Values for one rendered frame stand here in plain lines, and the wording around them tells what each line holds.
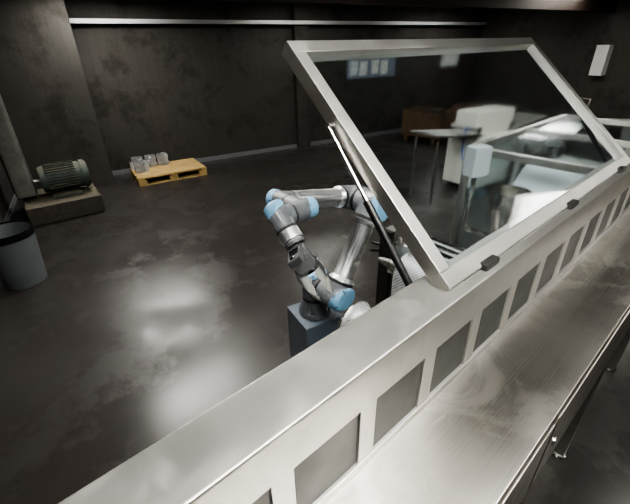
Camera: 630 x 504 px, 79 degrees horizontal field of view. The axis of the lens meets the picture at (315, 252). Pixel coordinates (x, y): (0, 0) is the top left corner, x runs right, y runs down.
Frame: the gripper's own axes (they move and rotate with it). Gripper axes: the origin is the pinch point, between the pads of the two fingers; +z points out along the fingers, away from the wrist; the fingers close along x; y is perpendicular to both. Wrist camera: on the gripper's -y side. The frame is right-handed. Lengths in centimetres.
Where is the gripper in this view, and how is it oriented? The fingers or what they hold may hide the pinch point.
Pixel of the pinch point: (322, 293)
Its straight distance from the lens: 122.6
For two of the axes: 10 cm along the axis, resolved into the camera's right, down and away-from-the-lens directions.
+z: 5.1, 8.4, -1.8
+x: -8.2, 5.4, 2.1
